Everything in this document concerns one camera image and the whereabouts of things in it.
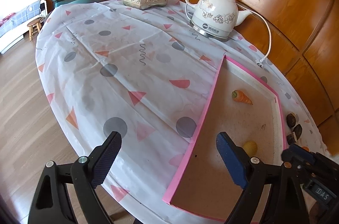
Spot cut brown fruit half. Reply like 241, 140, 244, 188
286, 132, 297, 145

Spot dark brown round fruit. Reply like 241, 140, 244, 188
292, 124, 303, 141

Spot dark brown chestnut fruit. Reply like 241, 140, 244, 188
286, 113, 296, 128

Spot small yellow-green round fruit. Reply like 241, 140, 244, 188
242, 141, 258, 157

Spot pink-edged cardboard tray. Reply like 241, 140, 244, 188
162, 54, 289, 223

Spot toy carrot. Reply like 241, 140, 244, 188
232, 90, 253, 105

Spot white patterned tablecloth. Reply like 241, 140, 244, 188
36, 0, 329, 223

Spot blue plaid sofa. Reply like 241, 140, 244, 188
0, 0, 45, 54

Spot small wooden stool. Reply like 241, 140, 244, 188
27, 17, 43, 41

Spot white ceramic electric kettle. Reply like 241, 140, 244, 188
185, 0, 252, 39

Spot white kettle power cord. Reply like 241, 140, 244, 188
236, 2, 272, 67

